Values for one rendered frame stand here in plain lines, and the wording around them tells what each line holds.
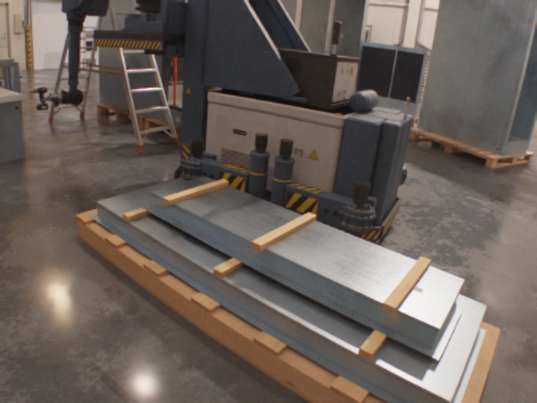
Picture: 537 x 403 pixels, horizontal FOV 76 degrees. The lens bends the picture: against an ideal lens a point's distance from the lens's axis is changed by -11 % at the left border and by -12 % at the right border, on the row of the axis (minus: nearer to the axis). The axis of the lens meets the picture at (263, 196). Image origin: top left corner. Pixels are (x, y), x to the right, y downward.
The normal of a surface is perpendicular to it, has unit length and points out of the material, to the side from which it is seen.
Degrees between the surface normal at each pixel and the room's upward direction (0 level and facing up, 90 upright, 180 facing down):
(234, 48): 90
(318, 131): 90
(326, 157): 90
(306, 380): 90
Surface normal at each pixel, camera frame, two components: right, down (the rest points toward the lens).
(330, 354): -0.62, 0.25
